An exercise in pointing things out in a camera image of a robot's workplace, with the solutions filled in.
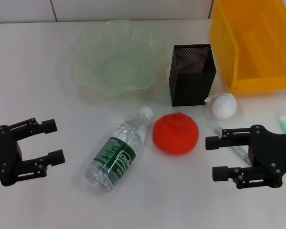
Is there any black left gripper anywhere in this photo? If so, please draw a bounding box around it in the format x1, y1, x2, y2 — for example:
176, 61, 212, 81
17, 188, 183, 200
0, 117, 66, 187

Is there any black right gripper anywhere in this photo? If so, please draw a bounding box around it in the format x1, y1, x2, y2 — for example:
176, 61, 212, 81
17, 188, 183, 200
205, 124, 286, 190

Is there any orange fruit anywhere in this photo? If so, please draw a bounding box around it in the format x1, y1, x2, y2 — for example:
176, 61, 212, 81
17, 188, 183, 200
153, 112, 200, 156

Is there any white paper ball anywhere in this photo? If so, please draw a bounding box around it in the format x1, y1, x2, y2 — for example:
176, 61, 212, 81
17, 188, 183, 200
204, 92, 237, 120

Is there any clear green-label water bottle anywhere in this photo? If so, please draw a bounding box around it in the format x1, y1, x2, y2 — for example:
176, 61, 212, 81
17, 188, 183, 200
84, 106, 155, 193

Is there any silver glitter pen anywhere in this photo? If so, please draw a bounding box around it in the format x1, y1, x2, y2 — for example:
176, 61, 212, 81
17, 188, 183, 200
214, 126, 252, 164

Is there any black mesh pen holder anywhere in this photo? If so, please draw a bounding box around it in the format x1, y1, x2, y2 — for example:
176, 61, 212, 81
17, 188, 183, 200
168, 43, 217, 107

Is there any pale green glass fruit plate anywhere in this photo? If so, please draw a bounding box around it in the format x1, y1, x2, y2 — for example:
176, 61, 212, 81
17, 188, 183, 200
61, 20, 170, 97

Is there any yellow plastic bin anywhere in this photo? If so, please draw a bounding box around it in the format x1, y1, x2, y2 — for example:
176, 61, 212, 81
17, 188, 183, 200
209, 0, 286, 94

